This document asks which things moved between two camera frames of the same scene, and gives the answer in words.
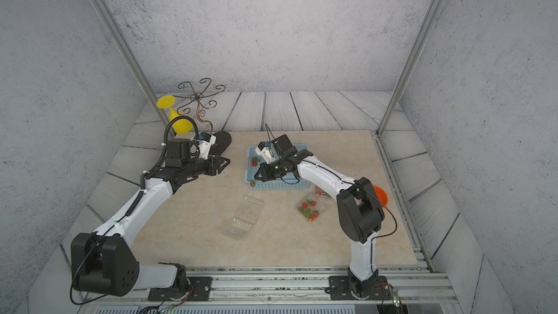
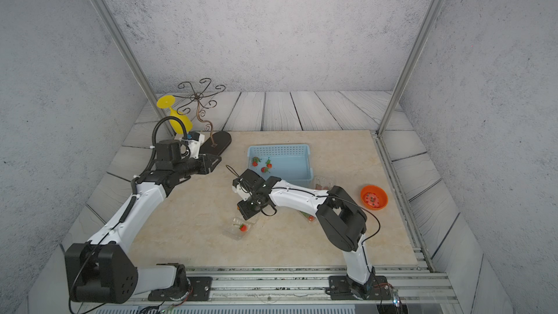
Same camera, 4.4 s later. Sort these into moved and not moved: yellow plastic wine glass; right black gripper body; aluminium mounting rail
Moved: right black gripper body
Not moved: aluminium mounting rail; yellow plastic wine glass
